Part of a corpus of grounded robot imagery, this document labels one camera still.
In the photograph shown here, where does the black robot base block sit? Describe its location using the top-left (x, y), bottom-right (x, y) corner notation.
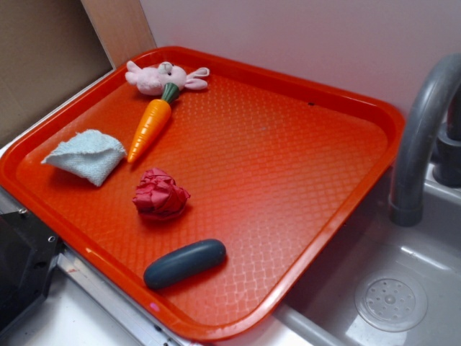
top-left (1, 208), bottom-right (62, 335)

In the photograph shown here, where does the orange toy carrot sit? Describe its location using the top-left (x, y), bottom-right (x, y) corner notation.
top-left (127, 83), bottom-right (180, 163)

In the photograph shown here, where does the orange plastic tray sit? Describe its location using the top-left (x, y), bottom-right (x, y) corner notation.
top-left (1, 47), bottom-right (404, 342)

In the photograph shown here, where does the crumpled red paper ball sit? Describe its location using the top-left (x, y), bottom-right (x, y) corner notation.
top-left (133, 168), bottom-right (191, 221)

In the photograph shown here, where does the dark grey oblong toy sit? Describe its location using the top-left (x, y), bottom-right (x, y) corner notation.
top-left (143, 239), bottom-right (227, 290)

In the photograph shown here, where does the pink plush bunny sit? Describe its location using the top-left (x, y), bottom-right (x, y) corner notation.
top-left (125, 61), bottom-right (210, 96)

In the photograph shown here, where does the light blue folded cloth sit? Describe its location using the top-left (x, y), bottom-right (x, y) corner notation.
top-left (41, 129), bottom-right (126, 187)

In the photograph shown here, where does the grey toy sink basin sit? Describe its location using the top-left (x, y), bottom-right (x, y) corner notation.
top-left (275, 175), bottom-right (460, 345)

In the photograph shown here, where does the clear sink drain strainer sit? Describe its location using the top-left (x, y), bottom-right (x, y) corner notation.
top-left (354, 270), bottom-right (428, 332)

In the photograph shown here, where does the grey toy faucet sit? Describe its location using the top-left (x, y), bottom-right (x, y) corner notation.
top-left (388, 53), bottom-right (460, 226)

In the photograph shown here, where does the brown cardboard panel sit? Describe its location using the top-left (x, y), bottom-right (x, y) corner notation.
top-left (1, 1), bottom-right (156, 146)

